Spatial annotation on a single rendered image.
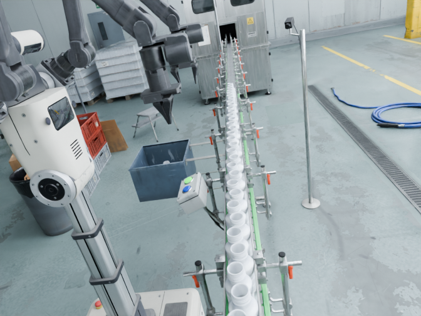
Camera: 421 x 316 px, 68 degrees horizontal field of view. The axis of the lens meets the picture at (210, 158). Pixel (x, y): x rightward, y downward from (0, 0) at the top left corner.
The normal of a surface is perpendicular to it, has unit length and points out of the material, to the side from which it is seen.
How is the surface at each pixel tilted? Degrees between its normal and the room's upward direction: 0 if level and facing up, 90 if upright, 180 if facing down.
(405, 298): 0
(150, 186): 90
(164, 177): 90
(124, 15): 92
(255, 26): 90
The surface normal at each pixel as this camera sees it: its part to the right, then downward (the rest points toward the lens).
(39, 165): -0.01, 0.60
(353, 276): -0.18, -0.88
